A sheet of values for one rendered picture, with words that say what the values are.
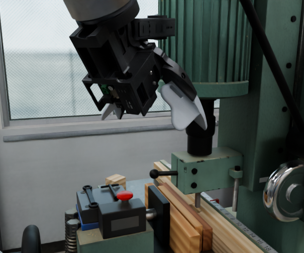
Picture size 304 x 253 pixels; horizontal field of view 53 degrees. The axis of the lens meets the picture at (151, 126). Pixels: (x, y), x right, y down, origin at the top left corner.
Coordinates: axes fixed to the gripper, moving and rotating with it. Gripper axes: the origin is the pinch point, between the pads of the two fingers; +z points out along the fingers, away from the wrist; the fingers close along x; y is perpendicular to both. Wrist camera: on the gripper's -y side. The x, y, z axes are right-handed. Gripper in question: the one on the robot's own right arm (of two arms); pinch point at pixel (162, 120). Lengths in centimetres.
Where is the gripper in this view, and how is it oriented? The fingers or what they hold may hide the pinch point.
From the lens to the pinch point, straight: 48.3
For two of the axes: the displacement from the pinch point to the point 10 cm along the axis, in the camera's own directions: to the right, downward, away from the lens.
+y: -4.1, 7.2, -5.6
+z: 2.9, 6.8, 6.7
